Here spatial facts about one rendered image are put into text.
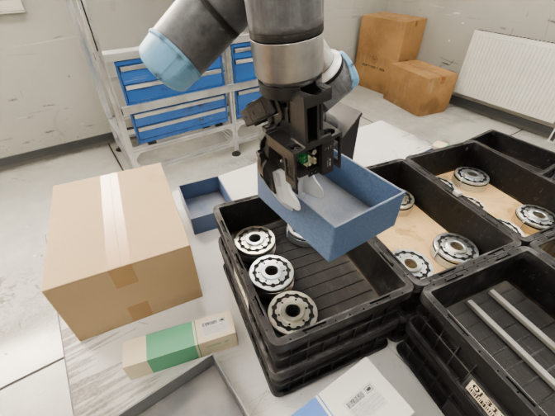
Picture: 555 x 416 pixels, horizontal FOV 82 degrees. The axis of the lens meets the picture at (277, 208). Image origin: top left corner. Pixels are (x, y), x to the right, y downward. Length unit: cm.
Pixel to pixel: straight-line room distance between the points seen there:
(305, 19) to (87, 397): 81
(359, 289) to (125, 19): 287
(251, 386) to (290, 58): 66
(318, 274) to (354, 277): 9
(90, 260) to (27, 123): 259
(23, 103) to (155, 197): 243
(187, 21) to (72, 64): 281
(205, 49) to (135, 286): 57
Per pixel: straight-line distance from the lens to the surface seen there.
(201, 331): 79
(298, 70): 34
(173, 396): 81
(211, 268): 97
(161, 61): 44
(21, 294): 222
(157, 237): 81
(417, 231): 95
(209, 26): 42
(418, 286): 69
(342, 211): 57
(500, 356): 79
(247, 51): 267
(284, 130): 40
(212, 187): 123
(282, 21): 33
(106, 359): 90
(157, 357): 79
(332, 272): 79
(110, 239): 85
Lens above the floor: 143
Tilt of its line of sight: 40 degrees down
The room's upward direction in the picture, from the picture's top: straight up
